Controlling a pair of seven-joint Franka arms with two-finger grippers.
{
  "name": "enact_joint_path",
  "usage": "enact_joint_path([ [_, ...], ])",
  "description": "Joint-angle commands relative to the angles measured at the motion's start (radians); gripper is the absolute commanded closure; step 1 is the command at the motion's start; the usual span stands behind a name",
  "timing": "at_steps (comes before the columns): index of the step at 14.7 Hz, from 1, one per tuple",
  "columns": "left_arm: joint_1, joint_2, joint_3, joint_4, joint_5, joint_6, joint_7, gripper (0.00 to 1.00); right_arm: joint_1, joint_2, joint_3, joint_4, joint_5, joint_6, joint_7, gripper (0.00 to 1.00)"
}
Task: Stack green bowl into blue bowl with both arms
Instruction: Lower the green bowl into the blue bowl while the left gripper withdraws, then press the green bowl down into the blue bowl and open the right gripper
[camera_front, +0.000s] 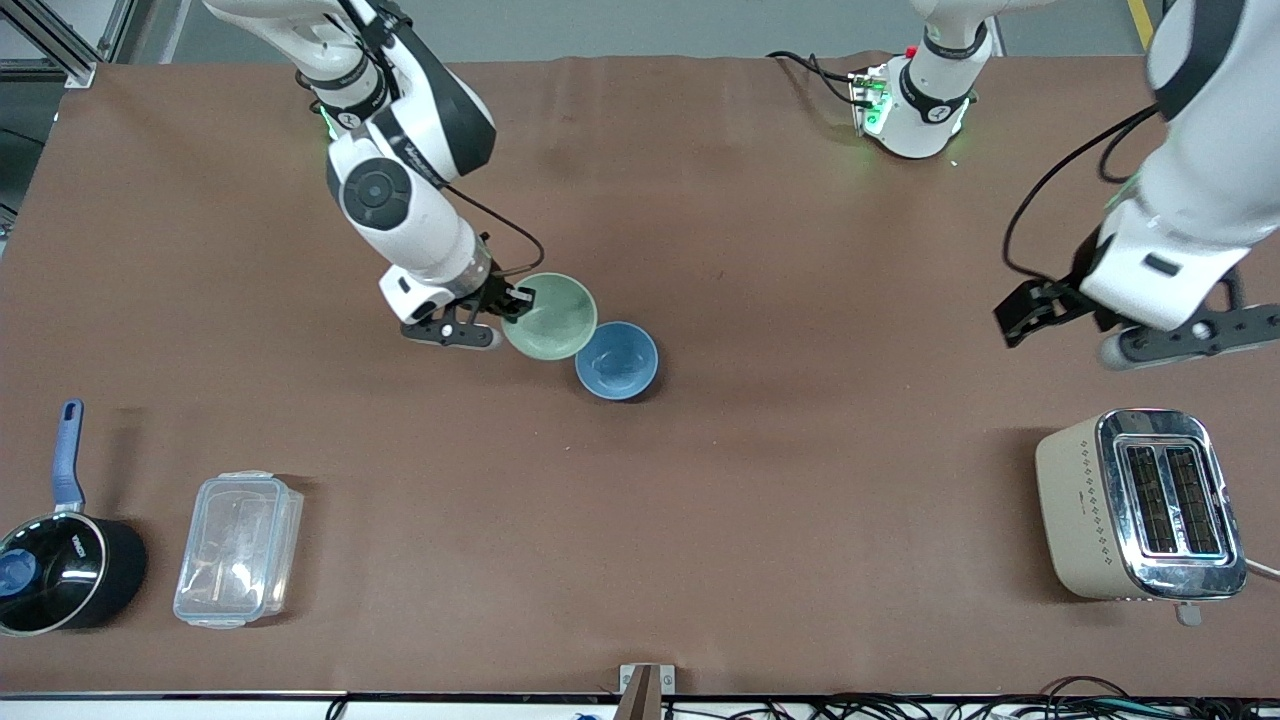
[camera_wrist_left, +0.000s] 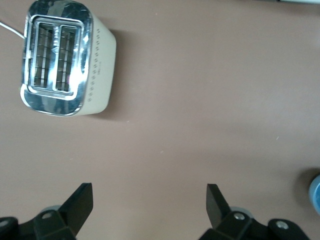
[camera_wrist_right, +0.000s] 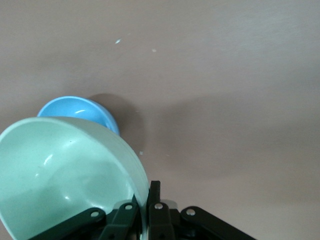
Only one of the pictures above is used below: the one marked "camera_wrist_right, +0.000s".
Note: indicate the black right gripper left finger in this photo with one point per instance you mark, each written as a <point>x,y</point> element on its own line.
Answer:
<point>125,220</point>

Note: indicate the blue bowl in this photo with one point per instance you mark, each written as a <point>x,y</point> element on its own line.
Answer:
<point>75,107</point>

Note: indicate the brown table cover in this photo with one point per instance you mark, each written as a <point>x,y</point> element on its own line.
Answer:
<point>212,75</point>

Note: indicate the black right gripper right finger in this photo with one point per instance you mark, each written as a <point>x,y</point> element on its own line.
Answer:
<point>160,220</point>

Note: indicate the green bowl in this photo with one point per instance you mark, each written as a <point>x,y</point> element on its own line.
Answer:
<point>62,170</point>

